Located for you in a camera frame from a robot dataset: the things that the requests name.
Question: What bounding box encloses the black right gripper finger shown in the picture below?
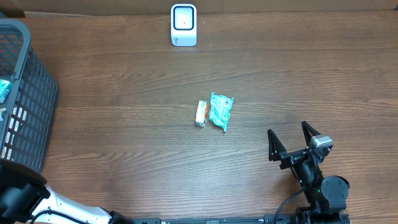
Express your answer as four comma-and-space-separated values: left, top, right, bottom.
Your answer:
302, 121, 321, 147
267, 129, 287, 162

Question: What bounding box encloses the green wet wipes pack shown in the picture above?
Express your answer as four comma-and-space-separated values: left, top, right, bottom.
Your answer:
208, 92, 234, 132

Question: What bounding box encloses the orange Kleenex tissue pack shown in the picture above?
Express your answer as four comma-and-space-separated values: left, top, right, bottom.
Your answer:
195, 100, 209, 128

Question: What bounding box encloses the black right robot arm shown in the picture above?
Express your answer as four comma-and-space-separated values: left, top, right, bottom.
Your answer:
264, 121, 350, 224

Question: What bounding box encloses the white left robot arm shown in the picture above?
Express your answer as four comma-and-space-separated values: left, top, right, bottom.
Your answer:
1, 159, 133, 224

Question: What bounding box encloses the white barcode scanner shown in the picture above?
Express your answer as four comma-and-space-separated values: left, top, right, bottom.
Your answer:
170, 3, 197, 47

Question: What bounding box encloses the dark grey plastic basket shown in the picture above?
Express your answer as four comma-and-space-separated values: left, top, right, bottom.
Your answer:
1, 19, 59, 173

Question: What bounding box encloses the teal packet in basket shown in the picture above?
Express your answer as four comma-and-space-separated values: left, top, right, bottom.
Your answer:
0, 79, 12, 104

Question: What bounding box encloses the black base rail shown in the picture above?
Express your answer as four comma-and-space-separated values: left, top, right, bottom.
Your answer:
131, 214, 351, 224

